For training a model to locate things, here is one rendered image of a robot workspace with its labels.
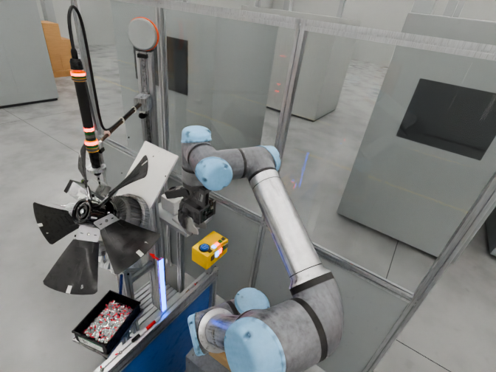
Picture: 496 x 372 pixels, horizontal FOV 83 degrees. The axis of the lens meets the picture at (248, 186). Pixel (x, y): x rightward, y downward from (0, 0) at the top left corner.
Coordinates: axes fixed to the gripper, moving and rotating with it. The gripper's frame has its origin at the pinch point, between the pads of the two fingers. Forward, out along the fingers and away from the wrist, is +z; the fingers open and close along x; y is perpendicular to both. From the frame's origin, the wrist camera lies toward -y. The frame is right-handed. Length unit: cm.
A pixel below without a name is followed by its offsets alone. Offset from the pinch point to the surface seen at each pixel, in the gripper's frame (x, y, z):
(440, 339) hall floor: 153, 128, 143
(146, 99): 50, -80, -15
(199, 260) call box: 21.4, -13.8, 41.2
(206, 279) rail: 25, -12, 57
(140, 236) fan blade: 3.8, -32.2, 24.9
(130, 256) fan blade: -4.6, -28.3, 27.6
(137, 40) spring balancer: 55, -91, -42
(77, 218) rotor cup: -7, -61, 24
